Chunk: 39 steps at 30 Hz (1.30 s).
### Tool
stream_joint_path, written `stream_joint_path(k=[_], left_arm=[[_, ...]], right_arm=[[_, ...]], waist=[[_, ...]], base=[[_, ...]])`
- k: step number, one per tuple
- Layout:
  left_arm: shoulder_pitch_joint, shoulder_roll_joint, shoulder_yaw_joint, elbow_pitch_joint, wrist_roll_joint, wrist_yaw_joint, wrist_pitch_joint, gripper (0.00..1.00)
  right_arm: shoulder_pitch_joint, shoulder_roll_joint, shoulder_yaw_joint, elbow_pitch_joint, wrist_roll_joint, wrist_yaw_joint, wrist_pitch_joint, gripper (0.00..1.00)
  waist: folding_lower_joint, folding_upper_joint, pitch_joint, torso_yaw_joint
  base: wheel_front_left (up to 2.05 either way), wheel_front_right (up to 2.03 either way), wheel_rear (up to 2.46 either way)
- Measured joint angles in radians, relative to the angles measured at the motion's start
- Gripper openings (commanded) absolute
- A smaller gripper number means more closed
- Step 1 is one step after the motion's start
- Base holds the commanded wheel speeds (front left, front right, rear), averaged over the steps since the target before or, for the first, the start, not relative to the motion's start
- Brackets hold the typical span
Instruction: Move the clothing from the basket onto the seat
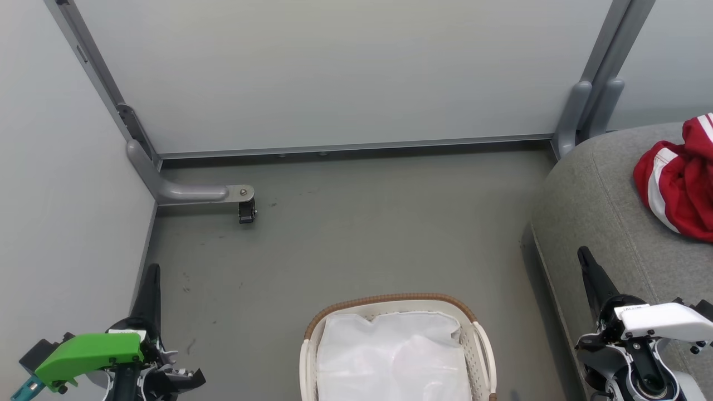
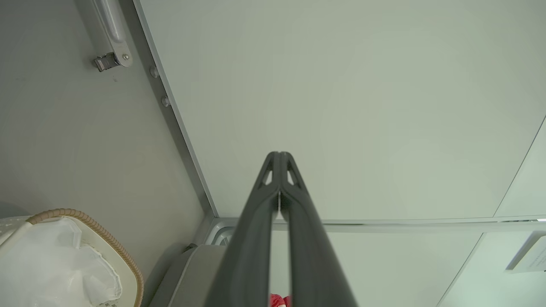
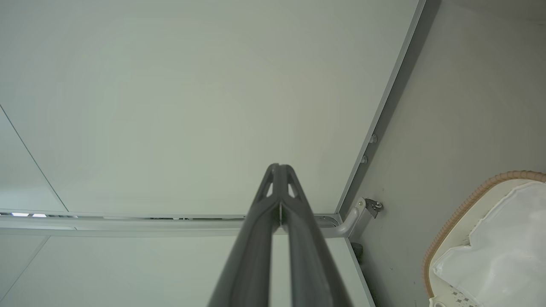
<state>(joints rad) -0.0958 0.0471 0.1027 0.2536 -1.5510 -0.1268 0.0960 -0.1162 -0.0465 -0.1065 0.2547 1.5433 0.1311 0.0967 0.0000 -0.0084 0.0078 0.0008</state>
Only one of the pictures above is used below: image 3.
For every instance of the grey wall base rail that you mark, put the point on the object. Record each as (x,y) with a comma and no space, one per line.
(380,111)

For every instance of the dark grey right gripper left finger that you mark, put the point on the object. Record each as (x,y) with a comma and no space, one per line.
(251,264)

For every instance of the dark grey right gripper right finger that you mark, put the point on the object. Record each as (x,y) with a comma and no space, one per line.
(307,268)

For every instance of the cream laundry basket brown rim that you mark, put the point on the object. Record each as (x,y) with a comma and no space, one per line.
(456,226)

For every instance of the small metal bracket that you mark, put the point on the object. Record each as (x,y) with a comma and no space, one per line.
(374,207)

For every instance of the white cloth garment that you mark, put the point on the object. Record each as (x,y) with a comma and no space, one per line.
(503,256)

